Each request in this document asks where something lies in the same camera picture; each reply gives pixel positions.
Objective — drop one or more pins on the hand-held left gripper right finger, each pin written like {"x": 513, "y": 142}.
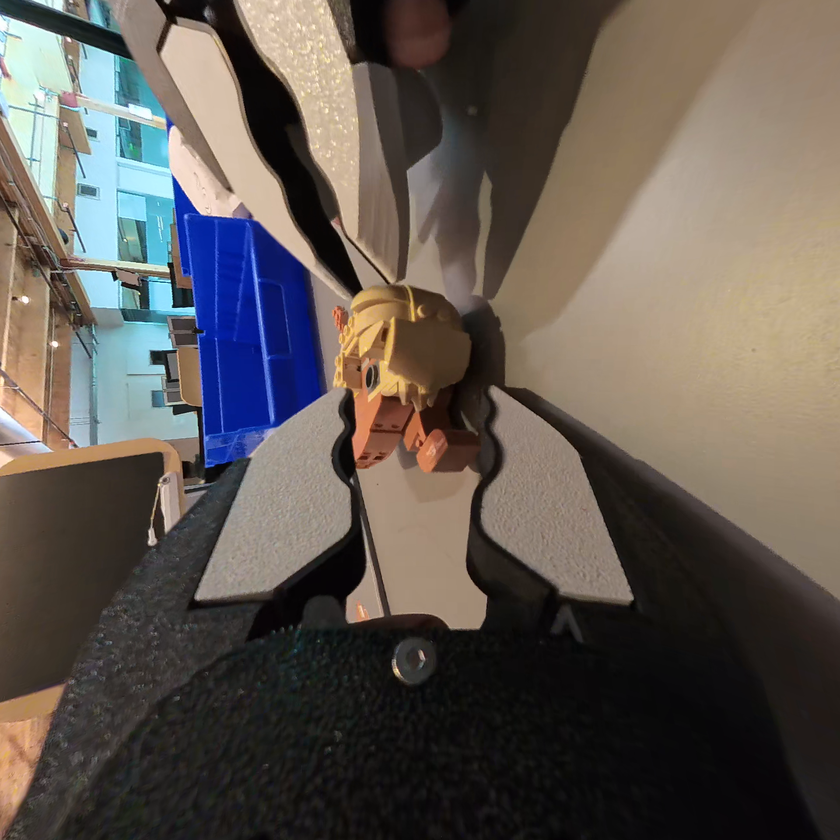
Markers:
{"x": 551, "y": 518}

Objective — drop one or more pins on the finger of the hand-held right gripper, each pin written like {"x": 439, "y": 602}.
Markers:
{"x": 210, "y": 98}
{"x": 328, "y": 98}

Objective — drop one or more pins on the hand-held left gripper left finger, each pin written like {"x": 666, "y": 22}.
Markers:
{"x": 275, "y": 512}

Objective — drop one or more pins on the tan and brown brick model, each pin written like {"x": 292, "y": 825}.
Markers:
{"x": 420, "y": 348}

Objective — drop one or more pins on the grey desk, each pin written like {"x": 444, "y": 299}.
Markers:
{"x": 656, "y": 328}

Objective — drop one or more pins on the blue plastic bin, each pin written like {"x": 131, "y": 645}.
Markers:
{"x": 249, "y": 394}
{"x": 178, "y": 223}

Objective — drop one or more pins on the tan chair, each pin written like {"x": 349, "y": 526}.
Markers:
{"x": 190, "y": 377}

